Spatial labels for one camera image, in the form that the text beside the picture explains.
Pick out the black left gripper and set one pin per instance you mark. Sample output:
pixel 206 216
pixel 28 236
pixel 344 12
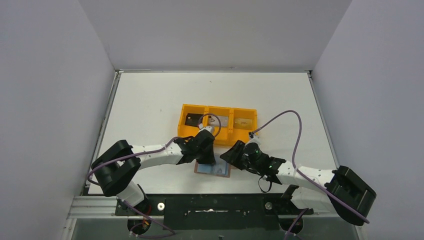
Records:
pixel 205 149

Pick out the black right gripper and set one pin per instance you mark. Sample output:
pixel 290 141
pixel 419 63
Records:
pixel 233 156

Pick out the tan leather card holder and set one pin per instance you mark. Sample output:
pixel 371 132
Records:
pixel 220 168

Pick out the yellow three-compartment plastic bin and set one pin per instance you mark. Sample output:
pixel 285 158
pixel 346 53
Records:
pixel 225 136

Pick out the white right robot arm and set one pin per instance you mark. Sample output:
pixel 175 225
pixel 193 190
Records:
pixel 342 191

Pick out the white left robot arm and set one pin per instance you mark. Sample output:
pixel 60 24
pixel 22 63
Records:
pixel 114 170

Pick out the gold card in bin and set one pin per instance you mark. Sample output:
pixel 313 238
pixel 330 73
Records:
pixel 243 123

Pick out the silver card in bin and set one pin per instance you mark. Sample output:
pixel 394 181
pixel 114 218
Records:
pixel 218 120

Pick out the black card in bin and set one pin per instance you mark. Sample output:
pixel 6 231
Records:
pixel 192 119

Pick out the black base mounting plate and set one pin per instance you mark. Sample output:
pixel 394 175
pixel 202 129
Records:
pixel 239 211

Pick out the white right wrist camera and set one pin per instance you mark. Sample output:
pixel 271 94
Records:
pixel 253 138

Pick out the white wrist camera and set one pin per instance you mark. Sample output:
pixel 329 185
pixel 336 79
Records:
pixel 253 138
pixel 209 128

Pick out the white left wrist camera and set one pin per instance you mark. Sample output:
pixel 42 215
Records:
pixel 209 128

